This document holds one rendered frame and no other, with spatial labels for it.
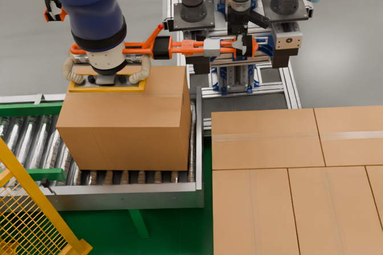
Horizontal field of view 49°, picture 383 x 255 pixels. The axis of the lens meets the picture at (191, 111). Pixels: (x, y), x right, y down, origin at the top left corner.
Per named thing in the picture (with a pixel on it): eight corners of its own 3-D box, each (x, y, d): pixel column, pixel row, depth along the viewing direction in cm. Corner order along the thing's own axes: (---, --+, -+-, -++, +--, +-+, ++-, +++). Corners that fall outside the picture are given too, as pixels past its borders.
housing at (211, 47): (203, 57, 180) (203, 49, 176) (204, 46, 184) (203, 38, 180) (220, 57, 179) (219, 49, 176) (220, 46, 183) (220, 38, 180)
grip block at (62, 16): (46, 22, 203) (43, 13, 199) (51, 11, 209) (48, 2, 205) (63, 21, 202) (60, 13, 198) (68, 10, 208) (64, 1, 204)
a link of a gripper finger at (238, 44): (231, 54, 176) (231, 33, 172) (245, 54, 175) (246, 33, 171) (231, 57, 173) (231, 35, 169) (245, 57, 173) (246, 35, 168)
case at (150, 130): (79, 169, 233) (54, 127, 201) (93, 112, 257) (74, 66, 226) (187, 171, 227) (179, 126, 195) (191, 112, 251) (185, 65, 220)
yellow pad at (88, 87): (69, 93, 187) (65, 85, 183) (74, 76, 193) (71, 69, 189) (144, 93, 184) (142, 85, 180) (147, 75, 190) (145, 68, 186)
